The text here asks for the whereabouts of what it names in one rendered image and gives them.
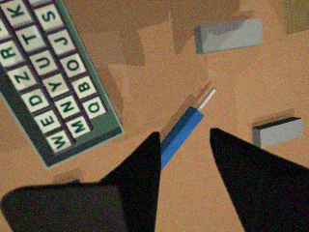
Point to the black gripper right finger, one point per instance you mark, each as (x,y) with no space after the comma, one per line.
(269,193)

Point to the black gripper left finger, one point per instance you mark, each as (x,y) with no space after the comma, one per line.
(125,200)

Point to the blue stylus with grey metal tip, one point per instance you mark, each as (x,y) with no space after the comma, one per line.
(180,132)

